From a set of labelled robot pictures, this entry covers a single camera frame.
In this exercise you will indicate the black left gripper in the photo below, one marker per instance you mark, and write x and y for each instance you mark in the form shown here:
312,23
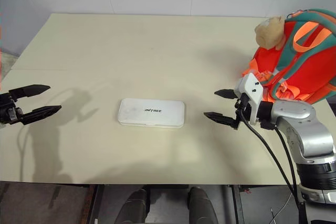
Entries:
8,110

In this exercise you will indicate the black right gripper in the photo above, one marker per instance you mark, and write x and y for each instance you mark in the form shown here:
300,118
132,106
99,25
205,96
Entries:
243,103

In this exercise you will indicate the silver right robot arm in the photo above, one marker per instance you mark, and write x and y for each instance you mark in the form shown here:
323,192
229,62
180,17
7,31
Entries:
309,134

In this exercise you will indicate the white rectangular case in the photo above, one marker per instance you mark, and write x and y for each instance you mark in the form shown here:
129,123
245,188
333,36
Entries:
151,113

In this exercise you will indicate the orange and green backpack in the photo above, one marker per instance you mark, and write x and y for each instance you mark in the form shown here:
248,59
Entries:
296,61

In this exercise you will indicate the tan plush toy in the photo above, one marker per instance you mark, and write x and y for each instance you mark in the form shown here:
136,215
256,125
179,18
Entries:
269,33

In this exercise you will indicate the dark rounded shape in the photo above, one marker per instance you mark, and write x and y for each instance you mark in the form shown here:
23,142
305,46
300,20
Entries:
132,207
202,205

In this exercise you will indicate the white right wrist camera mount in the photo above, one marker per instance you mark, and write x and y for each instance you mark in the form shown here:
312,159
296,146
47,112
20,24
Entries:
253,87

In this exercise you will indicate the black table frame leg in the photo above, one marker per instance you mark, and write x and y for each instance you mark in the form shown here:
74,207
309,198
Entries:
237,205

